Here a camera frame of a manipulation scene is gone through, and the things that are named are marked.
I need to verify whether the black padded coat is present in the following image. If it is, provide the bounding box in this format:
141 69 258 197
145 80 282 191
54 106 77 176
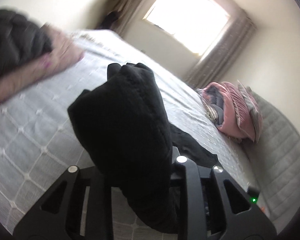
68 63 219 234

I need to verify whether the grey quilted headboard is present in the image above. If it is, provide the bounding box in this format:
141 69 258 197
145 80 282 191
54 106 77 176
244 93 300 232

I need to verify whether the pink and grey bedding pile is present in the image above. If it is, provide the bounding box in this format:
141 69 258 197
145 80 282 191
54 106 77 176
197 81 263 143

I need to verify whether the grey tufted bedspread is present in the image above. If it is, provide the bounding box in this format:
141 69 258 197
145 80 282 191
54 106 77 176
0 30 256 239

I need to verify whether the beige curtain right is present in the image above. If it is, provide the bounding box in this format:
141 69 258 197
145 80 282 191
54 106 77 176
185 9 257 89

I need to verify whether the beige curtain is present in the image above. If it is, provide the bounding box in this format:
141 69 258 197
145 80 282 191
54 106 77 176
185 9 257 89
96 0 143 37

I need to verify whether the folded pink floral quilt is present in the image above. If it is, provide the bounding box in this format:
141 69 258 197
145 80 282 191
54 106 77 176
0 24 84 103

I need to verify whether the bright window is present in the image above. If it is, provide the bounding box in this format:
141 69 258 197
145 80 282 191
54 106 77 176
143 0 230 56

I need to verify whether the folded black quilted jacket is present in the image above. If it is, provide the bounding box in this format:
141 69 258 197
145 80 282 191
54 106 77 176
0 10 53 78

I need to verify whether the beige curtain left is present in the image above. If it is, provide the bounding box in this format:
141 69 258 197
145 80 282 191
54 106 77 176
96 0 143 37

